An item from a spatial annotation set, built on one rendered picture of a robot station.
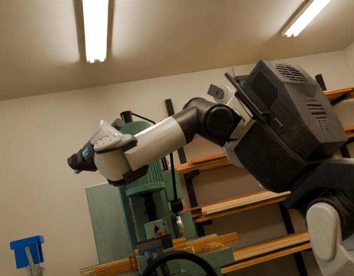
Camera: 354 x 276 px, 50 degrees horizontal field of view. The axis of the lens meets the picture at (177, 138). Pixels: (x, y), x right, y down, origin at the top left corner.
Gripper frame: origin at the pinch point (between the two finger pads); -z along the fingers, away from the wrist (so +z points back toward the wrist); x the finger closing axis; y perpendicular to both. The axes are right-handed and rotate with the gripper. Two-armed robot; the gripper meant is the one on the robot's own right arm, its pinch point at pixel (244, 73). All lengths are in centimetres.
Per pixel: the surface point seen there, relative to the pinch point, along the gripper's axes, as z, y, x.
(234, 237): 64, 32, 10
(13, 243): 46, 80, 122
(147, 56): -152, 162, 38
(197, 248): 68, 31, 27
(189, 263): 76, 17, 33
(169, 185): 35, 41, 36
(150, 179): 41, 15, 45
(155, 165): 34, 17, 42
